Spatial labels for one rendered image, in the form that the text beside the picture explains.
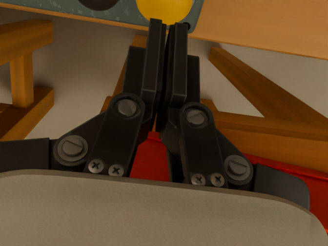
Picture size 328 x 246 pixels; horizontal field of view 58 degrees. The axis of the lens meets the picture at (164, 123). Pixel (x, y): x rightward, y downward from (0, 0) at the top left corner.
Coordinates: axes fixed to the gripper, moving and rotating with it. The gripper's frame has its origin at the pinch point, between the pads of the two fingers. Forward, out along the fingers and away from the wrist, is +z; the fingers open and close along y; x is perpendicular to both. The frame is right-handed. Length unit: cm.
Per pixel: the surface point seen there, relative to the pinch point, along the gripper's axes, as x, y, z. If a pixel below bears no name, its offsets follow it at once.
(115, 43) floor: -67, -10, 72
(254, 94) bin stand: -37, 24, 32
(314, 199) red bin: -16.0, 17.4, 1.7
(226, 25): -2.5, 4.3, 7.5
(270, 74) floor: -69, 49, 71
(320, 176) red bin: -18.7, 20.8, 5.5
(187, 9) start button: 0.0, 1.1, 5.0
